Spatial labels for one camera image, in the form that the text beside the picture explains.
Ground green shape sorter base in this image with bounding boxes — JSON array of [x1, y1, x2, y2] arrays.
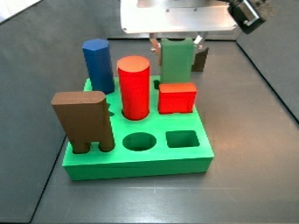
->
[[62, 75, 214, 180]]

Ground black curved fixture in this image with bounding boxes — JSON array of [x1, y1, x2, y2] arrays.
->
[[191, 48, 210, 72]]

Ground red square block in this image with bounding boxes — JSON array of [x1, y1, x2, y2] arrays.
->
[[158, 82, 198, 114]]

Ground blue hexagonal prism block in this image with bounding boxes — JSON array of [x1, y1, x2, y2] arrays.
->
[[82, 38, 115, 95]]

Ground green arch block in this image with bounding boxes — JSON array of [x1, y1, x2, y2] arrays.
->
[[160, 38, 194, 83]]

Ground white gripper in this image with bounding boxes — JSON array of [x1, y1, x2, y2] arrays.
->
[[120, 0, 236, 64]]

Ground red cylinder block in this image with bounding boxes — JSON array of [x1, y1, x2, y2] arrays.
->
[[116, 55, 150, 121]]

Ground brown arch-foot block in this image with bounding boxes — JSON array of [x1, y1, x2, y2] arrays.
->
[[51, 91, 115, 154]]

